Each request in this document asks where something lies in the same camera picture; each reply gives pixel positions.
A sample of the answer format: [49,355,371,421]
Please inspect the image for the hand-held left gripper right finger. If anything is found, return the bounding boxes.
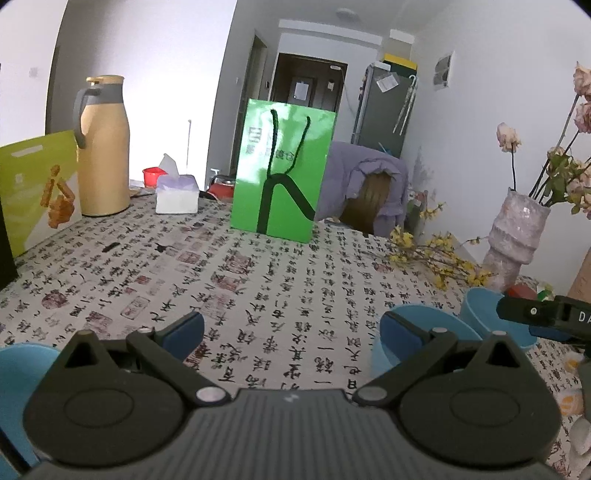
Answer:
[353,311,527,408]

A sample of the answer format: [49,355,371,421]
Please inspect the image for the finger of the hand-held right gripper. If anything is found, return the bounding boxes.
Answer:
[498,295,561,326]

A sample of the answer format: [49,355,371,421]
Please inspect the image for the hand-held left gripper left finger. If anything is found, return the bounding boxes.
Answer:
[58,312,230,408]

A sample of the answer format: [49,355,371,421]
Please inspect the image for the blue bowl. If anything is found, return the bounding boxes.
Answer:
[0,344,63,467]
[372,305,484,381]
[459,287,540,348]

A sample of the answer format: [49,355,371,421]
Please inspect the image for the tan cardboard box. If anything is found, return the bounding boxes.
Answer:
[567,244,591,301]

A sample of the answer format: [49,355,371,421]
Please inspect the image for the yellow blossom branches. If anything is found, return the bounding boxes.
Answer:
[390,203,497,291]

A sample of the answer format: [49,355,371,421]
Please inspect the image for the calligraphy print tablecloth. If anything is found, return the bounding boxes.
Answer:
[0,191,591,480]

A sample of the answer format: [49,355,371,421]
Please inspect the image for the wooden chair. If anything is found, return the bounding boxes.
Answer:
[342,172,393,235]

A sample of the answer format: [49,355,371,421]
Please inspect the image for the tissue box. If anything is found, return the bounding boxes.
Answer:
[155,153,200,215]

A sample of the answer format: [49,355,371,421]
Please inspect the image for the dried pink roses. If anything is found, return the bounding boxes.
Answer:
[496,62,591,220]

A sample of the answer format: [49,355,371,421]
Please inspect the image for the red gift box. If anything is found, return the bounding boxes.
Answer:
[207,178,237,201]

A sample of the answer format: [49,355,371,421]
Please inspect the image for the green paper bag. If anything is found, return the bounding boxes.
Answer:
[230,98,337,230]

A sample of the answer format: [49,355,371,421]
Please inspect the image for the purple puffer jacket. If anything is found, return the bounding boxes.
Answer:
[318,141,410,236]

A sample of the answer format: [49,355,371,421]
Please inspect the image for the yellow thermos jug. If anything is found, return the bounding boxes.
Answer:
[74,75,132,217]

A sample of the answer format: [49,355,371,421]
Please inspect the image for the black paper bag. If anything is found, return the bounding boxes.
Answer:
[0,203,18,289]

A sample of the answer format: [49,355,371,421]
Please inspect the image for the yellow-green snack box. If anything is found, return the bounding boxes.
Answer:
[0,130,83,258]

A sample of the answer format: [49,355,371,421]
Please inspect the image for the grey refrigerator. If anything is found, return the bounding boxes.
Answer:
[351,63,419,160]

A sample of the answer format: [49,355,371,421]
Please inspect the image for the hanging folded umbrella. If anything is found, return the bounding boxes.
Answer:
[393,75,417,136]

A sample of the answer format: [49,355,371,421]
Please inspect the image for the dark entrance door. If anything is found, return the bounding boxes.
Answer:
[270,53,348,114]

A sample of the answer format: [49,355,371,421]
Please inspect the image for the yellow and black box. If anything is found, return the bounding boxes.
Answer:
[383,53,419,72]

